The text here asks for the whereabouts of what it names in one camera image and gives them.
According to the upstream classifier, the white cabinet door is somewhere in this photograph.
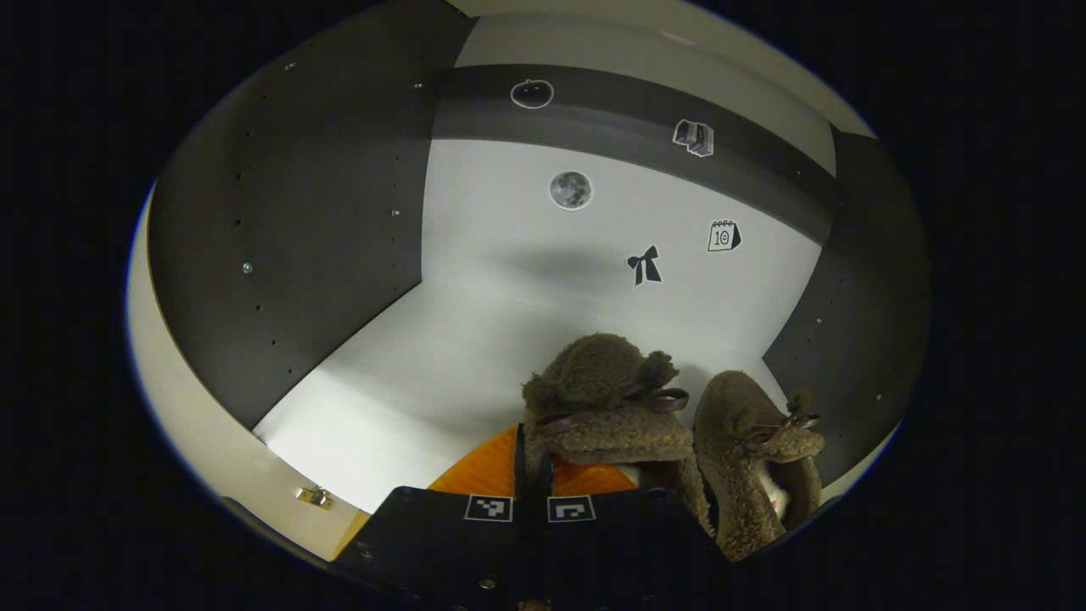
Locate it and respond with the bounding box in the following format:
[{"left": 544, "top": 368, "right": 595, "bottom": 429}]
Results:
[{"left": 126, "top": 182, "right": 374, "bottom": 563}]

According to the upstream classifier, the brown fuzzy shoe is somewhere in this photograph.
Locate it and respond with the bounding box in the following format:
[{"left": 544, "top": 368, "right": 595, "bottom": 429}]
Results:
[
  {"left": 520, "top": 333, "right": 714, "bottom": 544},
  {"left": 691, "top": 370, "right": 826, "bottom": 563}
]

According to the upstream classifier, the white and grey shoe cabinet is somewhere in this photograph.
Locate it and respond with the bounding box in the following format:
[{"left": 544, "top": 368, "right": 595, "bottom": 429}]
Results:
[{"left": 127, "top": 0, "right": 934, "bottom": 578}]

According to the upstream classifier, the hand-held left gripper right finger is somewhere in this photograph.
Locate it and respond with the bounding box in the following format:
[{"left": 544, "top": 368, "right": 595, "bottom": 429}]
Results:
[{"left": 535, "top": 455, "right": 732, "bottom": 610}]

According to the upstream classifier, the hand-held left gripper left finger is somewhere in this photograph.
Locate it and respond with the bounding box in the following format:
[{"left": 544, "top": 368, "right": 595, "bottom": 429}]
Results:
[{"left": 335, "top": 423, "right": 537, "bottom": 610}]

